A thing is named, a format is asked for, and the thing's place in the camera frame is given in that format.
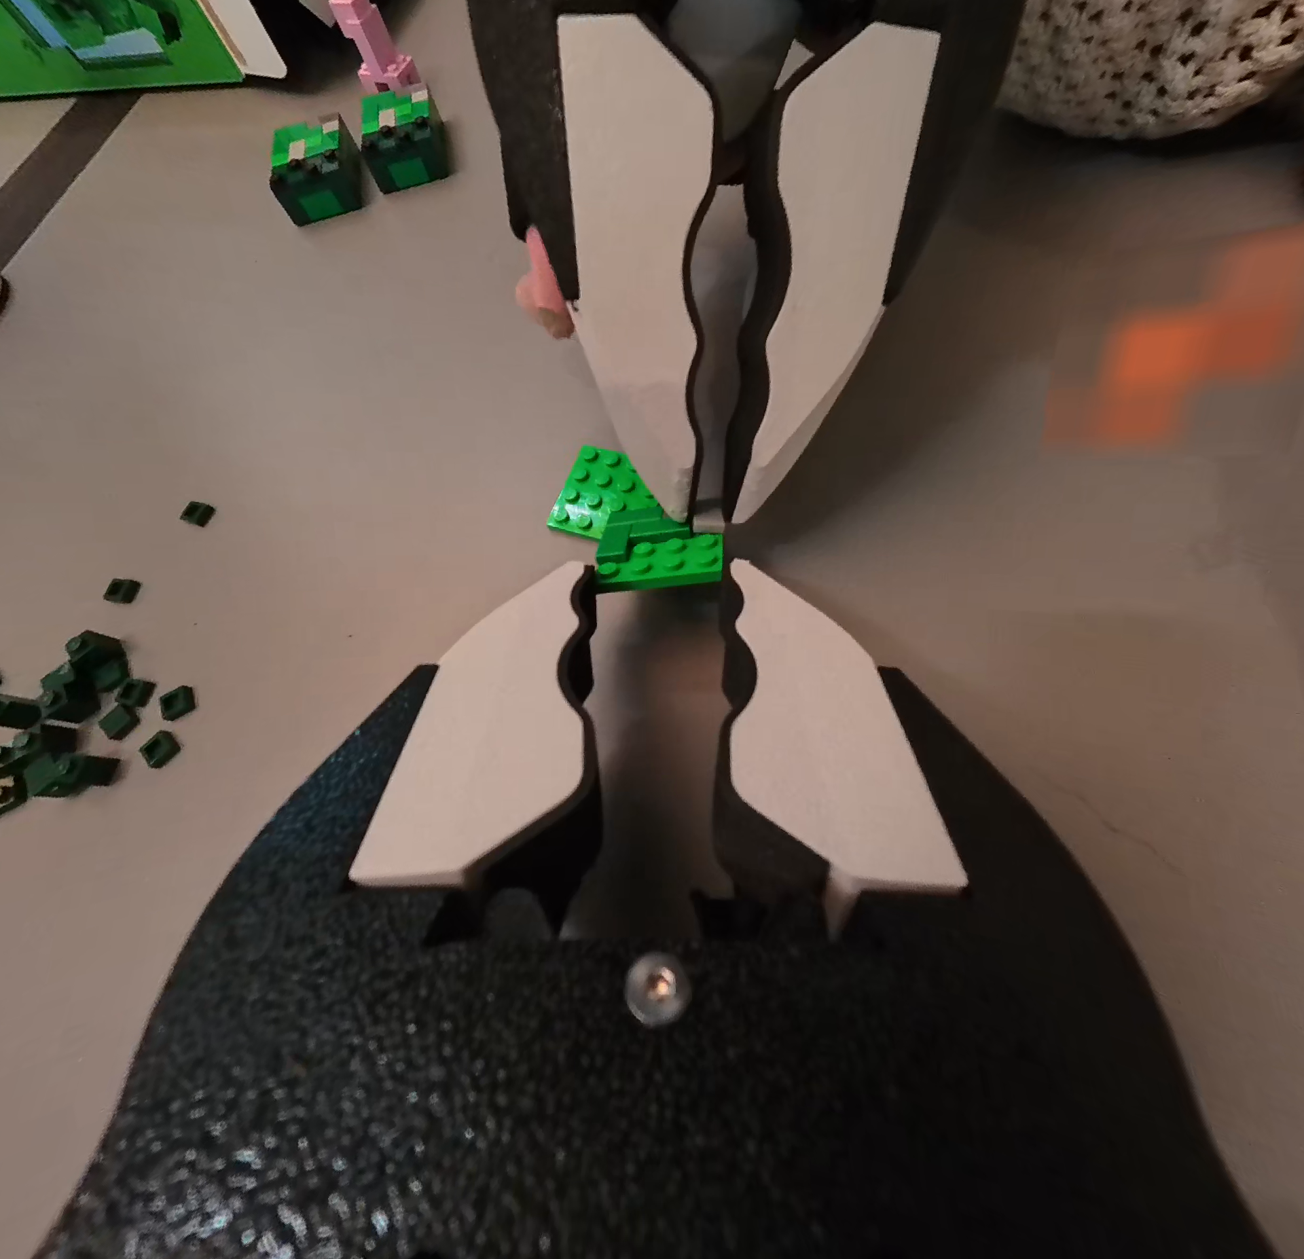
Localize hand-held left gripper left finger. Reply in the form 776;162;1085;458
348;557;601;940

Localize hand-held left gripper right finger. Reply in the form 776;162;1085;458
713;560;971;940

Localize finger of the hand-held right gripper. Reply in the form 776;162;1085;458
556;12;724;517
728;24;943;529

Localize bright green square lego plate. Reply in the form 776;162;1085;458
594;530;727;593
546;443;670;542

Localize small green lego brick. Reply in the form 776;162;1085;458
595;509;689;568

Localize pile of dark green pieces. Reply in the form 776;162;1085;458
0;499;217;818

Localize person's right forearm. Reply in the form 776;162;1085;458
992;0;1304;142

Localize green lego build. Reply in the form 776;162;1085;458
268;112;366;229
360;87;453;196

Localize pink lego pig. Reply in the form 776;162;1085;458
328;0;427;94

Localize green lego set box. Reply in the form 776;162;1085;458
0;0;289;100

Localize person's right hand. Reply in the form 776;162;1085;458
514;223;574;343

